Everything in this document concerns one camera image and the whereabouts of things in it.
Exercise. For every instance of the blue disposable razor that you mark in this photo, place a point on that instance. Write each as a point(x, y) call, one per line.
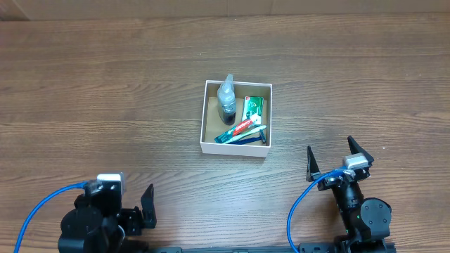
point(244, 141)

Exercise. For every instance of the pink cardboard box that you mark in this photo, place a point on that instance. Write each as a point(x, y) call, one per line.
point(212, 125)

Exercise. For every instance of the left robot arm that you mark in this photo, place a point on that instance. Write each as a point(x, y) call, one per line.
point(99, 223)

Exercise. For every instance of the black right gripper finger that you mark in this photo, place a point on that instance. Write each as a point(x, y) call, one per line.
point(356, 148)
point(313, 172)

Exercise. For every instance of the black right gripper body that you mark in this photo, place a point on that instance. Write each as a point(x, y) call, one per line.
point(339, 179)

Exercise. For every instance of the green Dettol soap pack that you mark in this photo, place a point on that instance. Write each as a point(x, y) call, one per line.
point(252, 109)

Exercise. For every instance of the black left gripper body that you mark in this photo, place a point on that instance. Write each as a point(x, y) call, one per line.
point(137, 216)

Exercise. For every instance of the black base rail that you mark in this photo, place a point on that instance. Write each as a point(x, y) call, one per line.
point(239, 249)

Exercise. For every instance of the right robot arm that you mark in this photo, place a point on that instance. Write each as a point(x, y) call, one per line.
point(366, 219)

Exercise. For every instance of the clear foam pump bottle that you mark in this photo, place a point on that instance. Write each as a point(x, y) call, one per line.
point(227, 101)

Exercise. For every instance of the Colgate toothpaste tube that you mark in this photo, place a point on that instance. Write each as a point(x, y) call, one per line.
point(234, 131)

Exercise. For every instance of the white green toothbrush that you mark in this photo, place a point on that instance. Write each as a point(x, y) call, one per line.
point(247, 133)

